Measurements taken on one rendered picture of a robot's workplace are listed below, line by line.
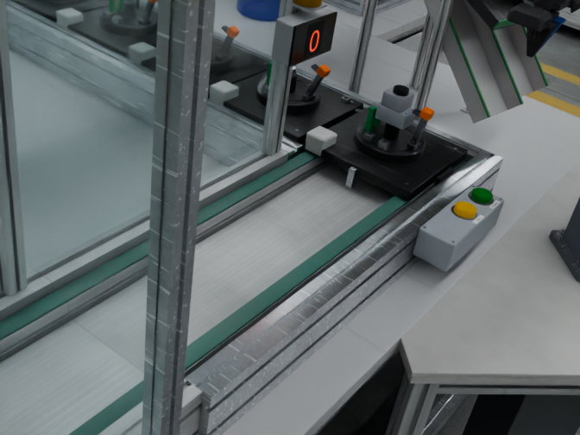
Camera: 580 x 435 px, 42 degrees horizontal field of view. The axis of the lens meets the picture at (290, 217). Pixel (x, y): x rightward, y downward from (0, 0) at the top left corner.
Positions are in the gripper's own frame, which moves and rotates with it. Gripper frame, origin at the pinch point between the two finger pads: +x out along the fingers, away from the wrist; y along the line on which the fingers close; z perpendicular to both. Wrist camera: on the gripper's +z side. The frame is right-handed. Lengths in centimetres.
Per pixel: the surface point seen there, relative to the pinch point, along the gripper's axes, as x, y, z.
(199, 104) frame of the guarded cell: -15, 87, -2
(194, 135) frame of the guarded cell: -13, 88, -2
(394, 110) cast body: 19.8, 7.2, 19.2
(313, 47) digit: 6.5, 23.8, 29.0
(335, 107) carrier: 28.4, 0.1, 36.3
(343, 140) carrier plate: 28.4, 10.6, 26.9
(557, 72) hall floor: 125, -329, 75
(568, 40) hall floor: 125, -393, 92
